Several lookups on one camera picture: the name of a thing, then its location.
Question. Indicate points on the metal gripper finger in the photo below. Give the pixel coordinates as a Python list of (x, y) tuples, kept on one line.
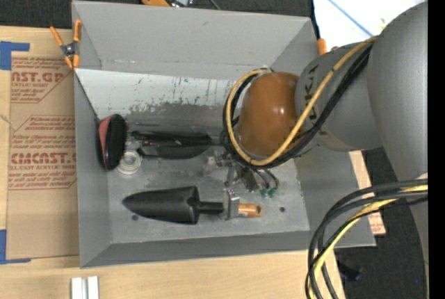
[(232, 193), (233, 209)]

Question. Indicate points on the brown cardboard board red print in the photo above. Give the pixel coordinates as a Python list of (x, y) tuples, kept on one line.
[(41, 214)]

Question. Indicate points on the black and red round brush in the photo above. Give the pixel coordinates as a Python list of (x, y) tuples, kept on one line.
[(112, 143)]

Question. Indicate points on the clear glass cup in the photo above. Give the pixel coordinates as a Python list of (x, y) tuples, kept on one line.
[(129, 162)]

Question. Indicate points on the grey metal bin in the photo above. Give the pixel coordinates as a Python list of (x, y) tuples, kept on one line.
[(194, 40)]

